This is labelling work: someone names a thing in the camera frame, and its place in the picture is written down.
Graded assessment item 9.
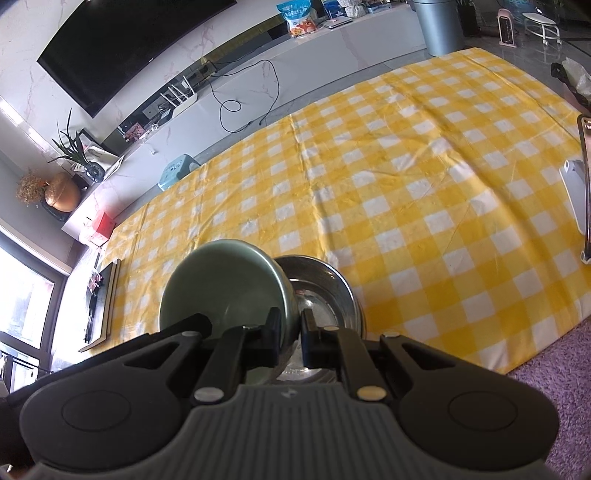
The yellow checked tablecloth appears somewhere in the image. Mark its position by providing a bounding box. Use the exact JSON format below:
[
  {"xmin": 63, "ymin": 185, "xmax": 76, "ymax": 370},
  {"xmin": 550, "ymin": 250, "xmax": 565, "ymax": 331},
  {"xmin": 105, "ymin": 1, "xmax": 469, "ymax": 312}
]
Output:
[{"xmin": 105, "ymin": 46, "xmax": 591, "ymax": 376}]

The white round stool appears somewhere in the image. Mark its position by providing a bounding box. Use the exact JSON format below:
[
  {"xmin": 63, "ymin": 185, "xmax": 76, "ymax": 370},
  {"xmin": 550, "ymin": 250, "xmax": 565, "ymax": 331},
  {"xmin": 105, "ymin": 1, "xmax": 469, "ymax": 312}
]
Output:
[{"xmin": 522, "ymin": 11, "xmax": 563, "ymax": 45}]

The white paper card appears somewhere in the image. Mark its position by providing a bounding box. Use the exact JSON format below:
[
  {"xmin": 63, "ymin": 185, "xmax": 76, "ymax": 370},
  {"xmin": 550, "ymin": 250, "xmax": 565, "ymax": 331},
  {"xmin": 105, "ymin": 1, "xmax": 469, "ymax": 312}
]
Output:
[{"xmin": 85, "ymin": 143, "xmax": 125, "ymax": 181}]

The clear plastic bag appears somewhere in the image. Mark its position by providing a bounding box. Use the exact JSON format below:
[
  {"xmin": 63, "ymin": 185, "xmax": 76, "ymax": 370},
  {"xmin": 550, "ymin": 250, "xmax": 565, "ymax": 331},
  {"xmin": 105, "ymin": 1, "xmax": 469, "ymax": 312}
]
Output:
[{"xmin": 561, "ymin": 58, "xmax": 591, "ymax": 99}]

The white router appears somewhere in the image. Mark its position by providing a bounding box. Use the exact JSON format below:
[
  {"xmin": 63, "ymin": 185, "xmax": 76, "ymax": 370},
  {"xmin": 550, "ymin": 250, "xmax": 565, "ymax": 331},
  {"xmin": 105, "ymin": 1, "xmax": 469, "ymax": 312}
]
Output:
[{"xmin": 161, "ymin": 74, "xmax": 198, "ymax": 114}]

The gold round vase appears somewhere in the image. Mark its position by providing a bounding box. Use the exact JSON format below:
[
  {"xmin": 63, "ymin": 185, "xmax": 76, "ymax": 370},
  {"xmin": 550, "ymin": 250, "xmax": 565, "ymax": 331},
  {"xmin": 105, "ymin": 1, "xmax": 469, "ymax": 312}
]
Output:
[{"xmin": 45, "ymin": 172, "xmax": 81, "ymax": 213}]

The black television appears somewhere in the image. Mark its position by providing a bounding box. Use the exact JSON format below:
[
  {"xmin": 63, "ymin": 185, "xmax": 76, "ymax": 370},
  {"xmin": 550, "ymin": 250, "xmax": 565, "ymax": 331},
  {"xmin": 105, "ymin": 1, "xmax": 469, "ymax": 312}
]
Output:
[{"xmin": 37, "ymin": 0, "xmax": 238, "ymax": 118}]

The dried flower bunch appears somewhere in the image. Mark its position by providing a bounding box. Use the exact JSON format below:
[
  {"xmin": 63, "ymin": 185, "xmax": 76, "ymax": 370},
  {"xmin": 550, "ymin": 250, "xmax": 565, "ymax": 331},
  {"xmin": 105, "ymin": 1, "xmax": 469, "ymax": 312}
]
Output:
[{"xmin": 16, "ymin": 170, "xmax": 49, "ymax": 206}]

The green ceramic bowl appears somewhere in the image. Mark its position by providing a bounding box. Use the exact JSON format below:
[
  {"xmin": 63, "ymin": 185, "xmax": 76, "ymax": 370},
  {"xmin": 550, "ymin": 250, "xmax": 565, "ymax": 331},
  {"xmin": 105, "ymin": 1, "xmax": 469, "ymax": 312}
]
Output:
[{"xmin": 158, "ymin": 239, "xmax": 301, "ymax": 386}]

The white marble tv cabinet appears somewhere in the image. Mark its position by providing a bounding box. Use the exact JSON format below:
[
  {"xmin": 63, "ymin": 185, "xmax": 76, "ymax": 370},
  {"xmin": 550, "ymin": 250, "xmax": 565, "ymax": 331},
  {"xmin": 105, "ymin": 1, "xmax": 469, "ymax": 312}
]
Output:
[{"xmin": 62, "ymin": 4, "xmax": 428, "ymax": 250}]

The teal stool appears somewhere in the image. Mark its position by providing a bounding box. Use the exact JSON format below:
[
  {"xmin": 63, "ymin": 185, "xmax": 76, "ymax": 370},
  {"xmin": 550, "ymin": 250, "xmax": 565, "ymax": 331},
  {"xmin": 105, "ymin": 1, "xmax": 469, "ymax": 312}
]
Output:
[{"xmin": 159, "ymin": 154, "xmax": 197, "ymax": 190}]

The pink space heater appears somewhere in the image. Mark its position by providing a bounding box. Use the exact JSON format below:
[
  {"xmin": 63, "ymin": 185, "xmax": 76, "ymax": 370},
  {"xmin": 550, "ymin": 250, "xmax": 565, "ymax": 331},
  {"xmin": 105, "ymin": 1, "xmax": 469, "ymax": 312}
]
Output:
[{"xmin": 496, "ymin": 7, "xmax": 522, "ymax": 48}]

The red box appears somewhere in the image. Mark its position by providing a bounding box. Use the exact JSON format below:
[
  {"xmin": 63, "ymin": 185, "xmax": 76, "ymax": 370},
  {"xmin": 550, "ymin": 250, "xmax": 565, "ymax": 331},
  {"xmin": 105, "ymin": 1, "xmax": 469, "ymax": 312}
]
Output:
[{"xmin": 90, "ymin": 210, "xmax": 116, "ymax": 247}]

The blue steel bowl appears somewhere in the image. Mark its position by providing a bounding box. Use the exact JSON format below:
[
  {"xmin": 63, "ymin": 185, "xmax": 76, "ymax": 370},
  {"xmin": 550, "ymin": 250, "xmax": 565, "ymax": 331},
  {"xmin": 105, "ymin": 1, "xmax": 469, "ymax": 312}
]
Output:
[{"xmin": 272, "ymin": 255, "xmax": 366, "ymax": 384}]

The grey trash bin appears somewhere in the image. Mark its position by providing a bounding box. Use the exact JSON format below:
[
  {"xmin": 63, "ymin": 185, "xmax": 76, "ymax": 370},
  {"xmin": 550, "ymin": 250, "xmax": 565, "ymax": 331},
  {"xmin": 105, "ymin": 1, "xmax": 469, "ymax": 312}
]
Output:
[{"xmin": 411, "ymin": 0, "xmax": 465, "ymax": 58}]

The black wooden framed board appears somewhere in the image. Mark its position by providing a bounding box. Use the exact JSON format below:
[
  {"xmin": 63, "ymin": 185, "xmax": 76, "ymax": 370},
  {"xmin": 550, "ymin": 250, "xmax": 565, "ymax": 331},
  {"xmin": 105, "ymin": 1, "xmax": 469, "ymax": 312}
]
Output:
[{"xmin": 78, "ymin": 258, "xmax": 122, "ymax": 352}]

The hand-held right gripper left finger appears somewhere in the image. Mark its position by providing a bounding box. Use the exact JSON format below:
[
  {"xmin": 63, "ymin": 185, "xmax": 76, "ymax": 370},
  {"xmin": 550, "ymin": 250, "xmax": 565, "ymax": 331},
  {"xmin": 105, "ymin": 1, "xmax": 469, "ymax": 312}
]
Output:
[{"xmin": 122, "ymin": 307, "xmax": 282, "ymax": 406}]

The aloe plant in blue vase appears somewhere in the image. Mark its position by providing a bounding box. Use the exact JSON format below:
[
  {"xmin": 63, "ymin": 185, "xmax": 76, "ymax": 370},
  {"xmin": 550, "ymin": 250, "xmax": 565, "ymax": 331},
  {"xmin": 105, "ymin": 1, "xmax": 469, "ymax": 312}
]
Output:
[{"xmin": 46, "ymin": 108, "xmax": 109, "ymax": 182}]

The blue snack bag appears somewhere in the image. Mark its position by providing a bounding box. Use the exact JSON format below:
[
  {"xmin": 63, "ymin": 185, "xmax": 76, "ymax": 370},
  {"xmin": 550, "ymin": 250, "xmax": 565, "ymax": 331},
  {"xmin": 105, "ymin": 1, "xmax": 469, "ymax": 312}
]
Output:
[{"xmin": 276, "ymin": 0, "xmax": 320, "ymax": 38}]

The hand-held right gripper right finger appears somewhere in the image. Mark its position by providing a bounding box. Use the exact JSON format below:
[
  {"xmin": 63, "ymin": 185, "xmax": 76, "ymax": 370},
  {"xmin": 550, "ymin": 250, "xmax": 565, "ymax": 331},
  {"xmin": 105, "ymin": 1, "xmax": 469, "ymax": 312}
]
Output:
[{"xmin": 299, "ymin": 308, "xmax": 462, "ymax": 402}]

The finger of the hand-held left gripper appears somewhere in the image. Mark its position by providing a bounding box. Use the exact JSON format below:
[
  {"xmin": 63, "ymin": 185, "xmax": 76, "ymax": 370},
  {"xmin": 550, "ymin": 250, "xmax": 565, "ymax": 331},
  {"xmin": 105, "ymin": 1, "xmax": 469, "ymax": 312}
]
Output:
[{"xmin": 157, "ymin": 313, "xmax": 215, "ymax": 335}]

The black cable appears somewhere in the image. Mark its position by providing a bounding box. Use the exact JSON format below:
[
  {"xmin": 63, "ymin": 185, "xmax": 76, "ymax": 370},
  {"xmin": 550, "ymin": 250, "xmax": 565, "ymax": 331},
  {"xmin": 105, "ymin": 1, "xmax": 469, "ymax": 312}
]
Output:
[{"xmin": 211, "ymin": 59, "xmax": 280, "ymax": 132}]

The purple carpet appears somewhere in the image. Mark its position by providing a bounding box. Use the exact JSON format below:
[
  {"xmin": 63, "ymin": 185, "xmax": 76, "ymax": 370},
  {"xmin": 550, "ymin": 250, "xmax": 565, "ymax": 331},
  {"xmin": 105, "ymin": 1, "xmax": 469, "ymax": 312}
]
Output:
[{"xmin": 505, "ymin": 314, "xmax": 591, "ymax": 480}]

